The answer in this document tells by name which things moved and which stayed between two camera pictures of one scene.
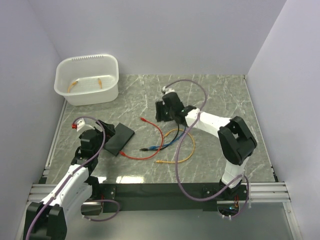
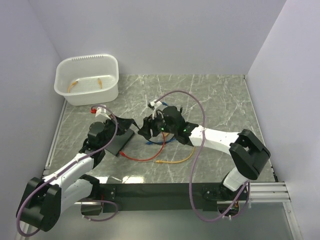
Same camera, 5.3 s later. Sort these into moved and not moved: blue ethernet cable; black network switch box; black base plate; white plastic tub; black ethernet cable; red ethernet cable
Moved: black ethernet cable; blue ethernet cable
Not moved: white plastic tub; red ethernet cable; black base plate; black network switch box
